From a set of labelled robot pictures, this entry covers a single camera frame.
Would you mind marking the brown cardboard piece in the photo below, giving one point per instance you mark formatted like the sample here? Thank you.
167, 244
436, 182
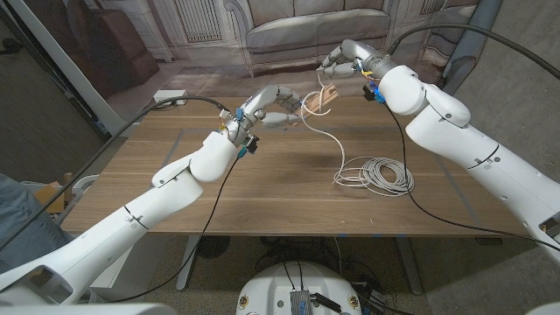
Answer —
48, 197

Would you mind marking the person in blue jeans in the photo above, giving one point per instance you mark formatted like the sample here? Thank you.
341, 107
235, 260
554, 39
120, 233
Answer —
17, 219

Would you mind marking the grey table leg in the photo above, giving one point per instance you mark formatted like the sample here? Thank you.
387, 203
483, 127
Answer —
409, 267

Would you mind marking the brown wooden stick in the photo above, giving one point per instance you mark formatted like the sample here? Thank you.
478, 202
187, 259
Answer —
67, 181

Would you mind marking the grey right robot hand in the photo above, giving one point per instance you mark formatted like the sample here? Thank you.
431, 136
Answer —
361, 54

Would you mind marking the white slanted frame post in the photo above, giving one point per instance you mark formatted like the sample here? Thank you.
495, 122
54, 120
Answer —
65, 65

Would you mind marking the silver finned electronics box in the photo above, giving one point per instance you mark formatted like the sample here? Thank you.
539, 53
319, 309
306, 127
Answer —
300, 303

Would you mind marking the printed sofa backdrop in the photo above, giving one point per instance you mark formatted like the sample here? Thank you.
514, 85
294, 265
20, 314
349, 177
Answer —
284, 35

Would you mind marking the grey rolled backdrop tube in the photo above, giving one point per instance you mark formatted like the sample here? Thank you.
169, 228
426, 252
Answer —
481, 13

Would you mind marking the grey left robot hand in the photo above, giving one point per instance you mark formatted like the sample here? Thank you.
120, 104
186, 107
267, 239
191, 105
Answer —
262, 102

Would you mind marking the white table leg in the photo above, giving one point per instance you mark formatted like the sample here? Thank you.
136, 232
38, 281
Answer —
187, 262

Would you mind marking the white power strip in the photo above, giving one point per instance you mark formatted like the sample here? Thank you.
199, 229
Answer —
170, 93

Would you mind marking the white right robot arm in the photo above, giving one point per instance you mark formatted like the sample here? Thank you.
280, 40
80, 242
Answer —
481, 153

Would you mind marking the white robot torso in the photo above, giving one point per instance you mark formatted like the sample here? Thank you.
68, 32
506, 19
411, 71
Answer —
271, 289

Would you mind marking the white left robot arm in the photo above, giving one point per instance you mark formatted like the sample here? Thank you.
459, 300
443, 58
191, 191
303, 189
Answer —
131, 214

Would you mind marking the white robot head edge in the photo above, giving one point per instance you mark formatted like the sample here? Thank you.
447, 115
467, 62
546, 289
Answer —
87, 310

